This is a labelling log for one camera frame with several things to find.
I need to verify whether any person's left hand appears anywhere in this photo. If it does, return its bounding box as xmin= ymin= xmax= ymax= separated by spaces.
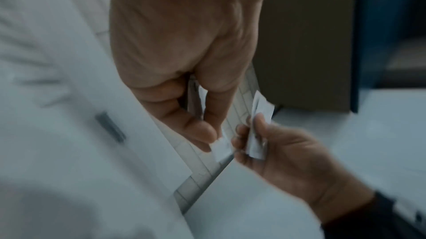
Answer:
xmin=109 ymin=0 xmax=272 ymax=152

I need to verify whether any person's right hand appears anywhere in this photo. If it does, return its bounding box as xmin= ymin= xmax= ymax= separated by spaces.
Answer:
xmin=231 ymin=114 xmax=377 ymax=215

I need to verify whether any white paper strip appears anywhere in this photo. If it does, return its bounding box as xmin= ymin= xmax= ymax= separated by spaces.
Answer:
xmin=245 ymin=90 xmax=276 ymax=160

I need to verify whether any thin grey metal tool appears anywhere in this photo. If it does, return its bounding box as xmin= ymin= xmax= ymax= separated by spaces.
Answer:
xmin=186 ymin=74 xmax=205 ymax=119

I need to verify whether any small white paper piece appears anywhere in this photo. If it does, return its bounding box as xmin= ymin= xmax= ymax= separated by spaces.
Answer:
xmin=212 ymin=127 xmax=235 ymax=163

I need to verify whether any person's right forearm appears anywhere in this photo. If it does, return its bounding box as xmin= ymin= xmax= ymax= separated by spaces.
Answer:
xmin=319 ymin=190 xmax=426 ymax=239

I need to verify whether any white grid label sheet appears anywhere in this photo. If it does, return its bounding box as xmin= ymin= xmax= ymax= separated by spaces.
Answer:
xmin=172 ymin=64 xmax=264 ymax=215

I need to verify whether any small grey bar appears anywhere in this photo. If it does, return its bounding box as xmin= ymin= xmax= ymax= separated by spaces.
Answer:
xmin=95 ymin=111 xmax=128 ymax=145

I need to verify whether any brown cardboard box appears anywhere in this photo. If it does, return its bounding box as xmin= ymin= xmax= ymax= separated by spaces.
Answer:
xmin=253 ymin=0 xmax=368 ymax=113

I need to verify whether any large white paper sheet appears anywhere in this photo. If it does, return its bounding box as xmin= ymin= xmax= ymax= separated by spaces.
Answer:
xmin=0 ymin=0 xmax=194 ymax=239

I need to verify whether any blue cabinet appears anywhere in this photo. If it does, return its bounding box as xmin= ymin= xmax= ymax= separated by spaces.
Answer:
xmin=350 ymin=0 xmax=426 ymax=114

